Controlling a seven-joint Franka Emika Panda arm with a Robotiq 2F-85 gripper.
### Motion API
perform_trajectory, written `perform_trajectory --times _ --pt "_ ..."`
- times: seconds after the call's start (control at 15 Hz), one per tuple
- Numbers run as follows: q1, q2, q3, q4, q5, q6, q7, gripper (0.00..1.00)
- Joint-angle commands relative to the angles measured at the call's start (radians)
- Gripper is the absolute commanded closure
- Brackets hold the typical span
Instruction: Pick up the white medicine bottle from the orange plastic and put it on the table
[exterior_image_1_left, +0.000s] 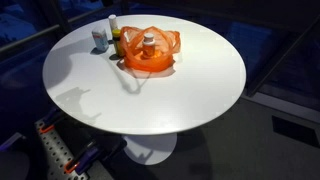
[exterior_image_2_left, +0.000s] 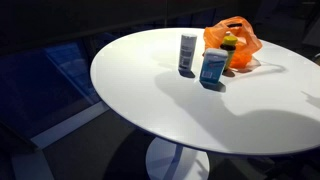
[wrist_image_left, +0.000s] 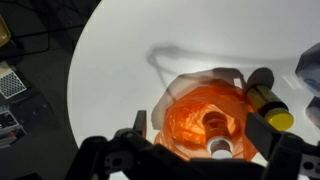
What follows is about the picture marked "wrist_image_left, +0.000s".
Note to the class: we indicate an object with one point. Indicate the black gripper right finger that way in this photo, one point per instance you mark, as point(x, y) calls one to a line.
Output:
point(263, 135)

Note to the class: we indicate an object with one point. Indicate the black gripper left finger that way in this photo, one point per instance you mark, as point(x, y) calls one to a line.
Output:
point(140, 121)

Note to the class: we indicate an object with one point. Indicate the white medicine bottle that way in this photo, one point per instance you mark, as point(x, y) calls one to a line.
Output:
point(218, 133)

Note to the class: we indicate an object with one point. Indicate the yellow bottle with yellow cap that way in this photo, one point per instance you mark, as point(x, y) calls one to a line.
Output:
point(266, 101)

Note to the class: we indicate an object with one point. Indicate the orange plastic bag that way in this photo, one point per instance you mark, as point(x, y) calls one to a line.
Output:
point(186, 123)

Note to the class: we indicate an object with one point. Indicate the grey blue rounded object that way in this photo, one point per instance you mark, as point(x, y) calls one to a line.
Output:
point(310, 70)

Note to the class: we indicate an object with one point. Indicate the grey electronic device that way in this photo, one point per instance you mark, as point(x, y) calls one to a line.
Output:
point(9, 125)

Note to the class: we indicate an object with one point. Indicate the white perforated box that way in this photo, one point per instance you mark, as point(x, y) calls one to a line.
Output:
point(11, 83)

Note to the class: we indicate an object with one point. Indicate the tan flat object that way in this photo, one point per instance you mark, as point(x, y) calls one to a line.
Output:
point(3, 31)

